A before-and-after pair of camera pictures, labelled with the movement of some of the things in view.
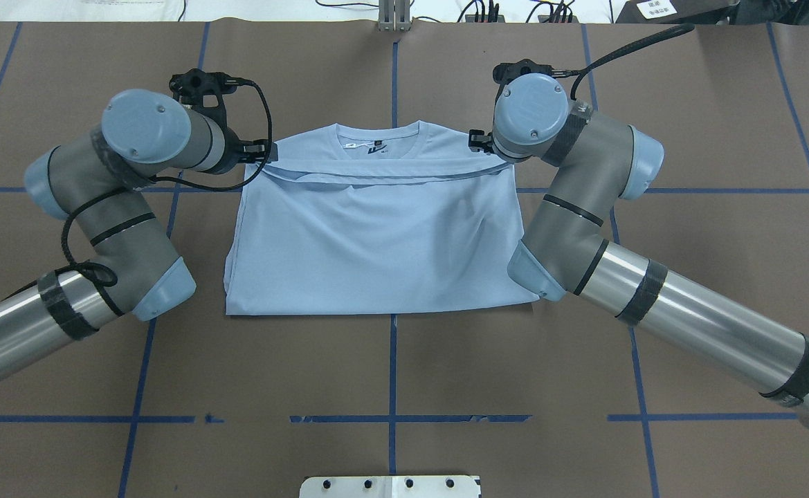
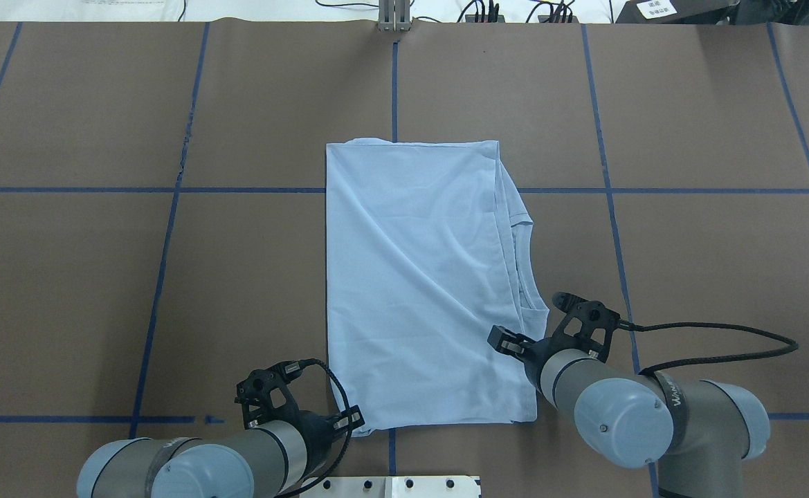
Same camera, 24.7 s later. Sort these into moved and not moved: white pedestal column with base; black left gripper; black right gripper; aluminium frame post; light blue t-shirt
Moved: light blue t-shirt; black right gripper; black left gripper
Not moved: aluminium frame post; white pedestal column with base
